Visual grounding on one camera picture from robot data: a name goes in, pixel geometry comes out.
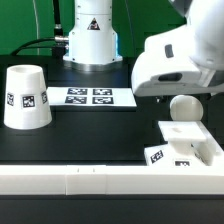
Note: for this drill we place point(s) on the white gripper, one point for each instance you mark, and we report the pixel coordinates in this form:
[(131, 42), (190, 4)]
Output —
[(164, 68)]

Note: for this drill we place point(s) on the white lamp bulb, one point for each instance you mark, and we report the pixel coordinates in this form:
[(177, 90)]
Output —
[(186, 108)]

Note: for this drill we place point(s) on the white lamp base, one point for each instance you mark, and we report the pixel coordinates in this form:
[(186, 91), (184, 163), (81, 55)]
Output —
[(178, 150)]

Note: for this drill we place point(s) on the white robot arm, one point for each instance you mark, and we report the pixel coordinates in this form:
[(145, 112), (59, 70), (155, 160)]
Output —
[(92, 43)]

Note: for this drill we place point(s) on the white lamp shade cone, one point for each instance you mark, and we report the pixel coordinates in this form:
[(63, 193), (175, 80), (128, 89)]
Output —
[(26, 101)]

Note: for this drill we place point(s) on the white marker sheet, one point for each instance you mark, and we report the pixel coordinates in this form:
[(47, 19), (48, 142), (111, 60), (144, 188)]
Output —
[(83, 96)]

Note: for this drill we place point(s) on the white L-shaped fence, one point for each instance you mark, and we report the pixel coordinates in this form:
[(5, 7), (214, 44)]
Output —
[(108, 180)]

